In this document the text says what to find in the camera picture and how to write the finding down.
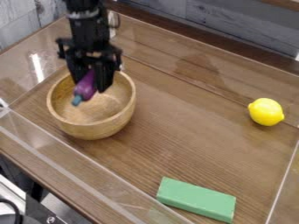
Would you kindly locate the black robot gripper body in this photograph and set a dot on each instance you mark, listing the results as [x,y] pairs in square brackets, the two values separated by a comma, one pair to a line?
[81,57]

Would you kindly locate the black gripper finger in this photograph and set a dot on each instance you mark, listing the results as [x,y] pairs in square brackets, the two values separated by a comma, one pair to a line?
[105,71]
[79,68]

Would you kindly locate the purple toy eggplant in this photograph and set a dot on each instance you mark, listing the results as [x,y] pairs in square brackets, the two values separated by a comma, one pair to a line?
[85,89]

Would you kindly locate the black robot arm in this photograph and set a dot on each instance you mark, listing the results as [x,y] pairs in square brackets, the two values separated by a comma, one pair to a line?
[89,24]

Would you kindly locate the brown wooden bowl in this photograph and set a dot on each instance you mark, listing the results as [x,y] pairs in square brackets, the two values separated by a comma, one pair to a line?
[98,118]

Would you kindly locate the yellow lemon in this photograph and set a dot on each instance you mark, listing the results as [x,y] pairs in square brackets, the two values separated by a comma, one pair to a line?
[266,112]

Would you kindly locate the green rectangular block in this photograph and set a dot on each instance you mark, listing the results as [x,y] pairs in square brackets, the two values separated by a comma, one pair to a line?
[197,199]

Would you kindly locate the clear acrylic tray wall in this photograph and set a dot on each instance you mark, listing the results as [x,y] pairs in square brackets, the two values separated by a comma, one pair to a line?
[191,132]

